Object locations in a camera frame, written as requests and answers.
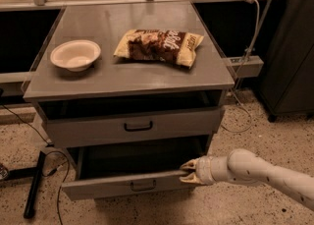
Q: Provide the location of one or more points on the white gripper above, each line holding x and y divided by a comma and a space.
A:
205, 170

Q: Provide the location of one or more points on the grey drawer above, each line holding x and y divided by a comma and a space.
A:
132, 168
143, 126

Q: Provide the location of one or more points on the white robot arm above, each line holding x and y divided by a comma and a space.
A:
243, 167

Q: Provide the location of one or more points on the grey drawer cabinet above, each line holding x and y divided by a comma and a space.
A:
113, 85

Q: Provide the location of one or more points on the grey top drawer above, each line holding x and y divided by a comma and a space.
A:
143, 126

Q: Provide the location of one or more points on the dark cabinet on wheels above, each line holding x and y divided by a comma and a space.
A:
286, 84

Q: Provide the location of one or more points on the yellow brown chip bag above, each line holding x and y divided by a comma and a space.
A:
170, 46

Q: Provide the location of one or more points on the black floor stand leg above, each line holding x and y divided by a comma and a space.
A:
35, 173

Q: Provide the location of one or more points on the white paper bowl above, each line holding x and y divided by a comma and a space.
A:
75, 55

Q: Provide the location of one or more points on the metal pole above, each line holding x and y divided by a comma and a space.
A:
261, 16

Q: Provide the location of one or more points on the grey metal bracket box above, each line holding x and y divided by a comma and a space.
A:
241, 69

